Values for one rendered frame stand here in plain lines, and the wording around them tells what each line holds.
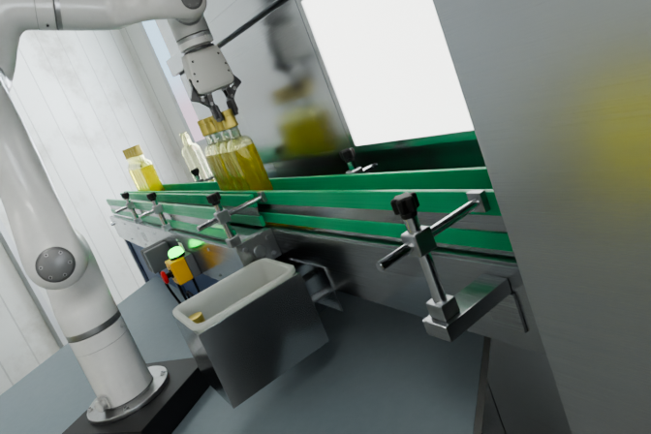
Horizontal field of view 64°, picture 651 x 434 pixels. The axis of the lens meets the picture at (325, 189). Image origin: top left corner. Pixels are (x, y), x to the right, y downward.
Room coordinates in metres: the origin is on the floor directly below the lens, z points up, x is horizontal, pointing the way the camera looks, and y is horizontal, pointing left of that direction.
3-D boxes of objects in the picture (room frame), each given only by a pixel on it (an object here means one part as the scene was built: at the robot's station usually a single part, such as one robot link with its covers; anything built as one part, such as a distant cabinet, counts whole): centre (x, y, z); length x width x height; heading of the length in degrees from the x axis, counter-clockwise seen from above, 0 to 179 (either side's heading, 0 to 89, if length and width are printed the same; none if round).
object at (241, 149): (1.29, 0.16, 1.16); 0.06 x 0.06 x 0.21; 28
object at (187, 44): (1.29, 0.15, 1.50); 0.09 x 0.08 x 0.03; 118
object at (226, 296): (0.97, 0.24, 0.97); 0.22 x 0.17 x 0.09; 118
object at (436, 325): (0.56, -0.10, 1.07); 0.17 x 0.05 x 0.23; 118
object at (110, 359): (1.12, 0.60, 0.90); 0.19 x 0.19 x 0.18
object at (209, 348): (0.98, 0.22, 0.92); 0.27 x 0.17 x 0.15; 118
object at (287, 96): (1.12, -0.09, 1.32); 0.90 x 0.03 x 0.34; 28
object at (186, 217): (1.91, 0.64, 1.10); 1.75 x 0.01 x 0.08; 28
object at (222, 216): (1.12, 0.21, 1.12); 0.17 x 0.03 x 0.12; 118
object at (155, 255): (1.71, 0.61, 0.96); 0.08 x 0.08 x 0.08; 28
